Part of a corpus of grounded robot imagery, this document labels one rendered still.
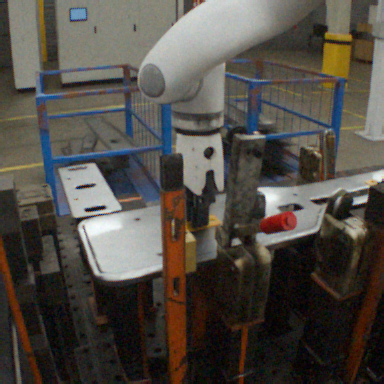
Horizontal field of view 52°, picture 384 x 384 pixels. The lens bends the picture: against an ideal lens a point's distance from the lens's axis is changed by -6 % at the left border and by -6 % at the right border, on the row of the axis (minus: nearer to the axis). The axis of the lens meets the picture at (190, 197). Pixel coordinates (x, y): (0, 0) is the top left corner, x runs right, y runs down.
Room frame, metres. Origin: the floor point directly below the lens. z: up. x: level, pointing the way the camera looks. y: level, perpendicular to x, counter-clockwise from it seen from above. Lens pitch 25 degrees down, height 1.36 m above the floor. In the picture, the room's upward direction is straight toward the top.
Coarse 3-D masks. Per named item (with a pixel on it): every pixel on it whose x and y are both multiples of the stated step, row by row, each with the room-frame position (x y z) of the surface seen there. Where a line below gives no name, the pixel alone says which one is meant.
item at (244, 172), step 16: (240, 128) 0.53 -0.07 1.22; (240, 144) 0.49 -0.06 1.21; (256, 144) 0.49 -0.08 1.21; (240, 160) 0.49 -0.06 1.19; (256, 160) 0.50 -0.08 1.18; (240, 176) 0.50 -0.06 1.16; (256, 176) 0.51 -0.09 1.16; (240, 192) 0.50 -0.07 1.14; (256, 192) 0.51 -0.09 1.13; (240, 208) 0.51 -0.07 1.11; (224, 224) 0.52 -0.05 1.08; (240, 224) 0.53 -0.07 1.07; (240, 240) 0.53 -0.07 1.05
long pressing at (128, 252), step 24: (264, 192) 0.81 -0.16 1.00; (288, 192) 0.81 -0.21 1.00; (312, 192) 0.81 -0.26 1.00; (120, 216) 0.69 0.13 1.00; (144, 216) 0.70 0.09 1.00; (216, 216) 0.70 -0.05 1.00; (312, 216) 0.69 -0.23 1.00; (96, 240) 0.61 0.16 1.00; (120, 240) 0.61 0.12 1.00; (144, 240) 0.61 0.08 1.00; (264, 240) 0.60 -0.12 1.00; (288, 240) 0.61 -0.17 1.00; (96, 264) 0.54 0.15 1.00; (120, 264) 0.53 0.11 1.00; (144, 264) 0.54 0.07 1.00; (216, 264) 0.55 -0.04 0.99
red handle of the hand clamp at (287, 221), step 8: (272, 216) 0.44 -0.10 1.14; (280, 216) 0.42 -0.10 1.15; (288, 216) 0.41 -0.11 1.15; (256, 224) 0.46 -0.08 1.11; (264, 224) 0.44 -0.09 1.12; (272, 224) 0.42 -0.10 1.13; (280, 224) 0.41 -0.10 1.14; (288, 224) 0.41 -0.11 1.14; (296, 224) 0.41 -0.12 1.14; (240, 232) 0.50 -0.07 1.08; (248, 232) 0.48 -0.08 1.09; (256, 232) 0.46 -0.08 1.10; (264, 232) 0.44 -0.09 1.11; (272, 232) 0.43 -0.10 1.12; (280, 232) 0.42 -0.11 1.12
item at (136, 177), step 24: (48, 72) 3.35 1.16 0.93; (48, 96) 2.25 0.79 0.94; (72, 96) 2.30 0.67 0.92; (96, 120) 3.31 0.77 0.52; (144, 120) 3.13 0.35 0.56; (168, 120) 2.49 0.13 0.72; (48, 144) 2.24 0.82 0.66; (72, 144) 2.99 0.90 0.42; (96, 144) 2.79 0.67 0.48; (120, 144) 2.72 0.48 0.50; (168, 144) 2.49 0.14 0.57; (48, 168) 2.23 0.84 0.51; (120, 168) 2.60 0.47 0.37; (144, 168) 3.08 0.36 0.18; (120, 192) 2.67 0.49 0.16; (144, 192) 2.67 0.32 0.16
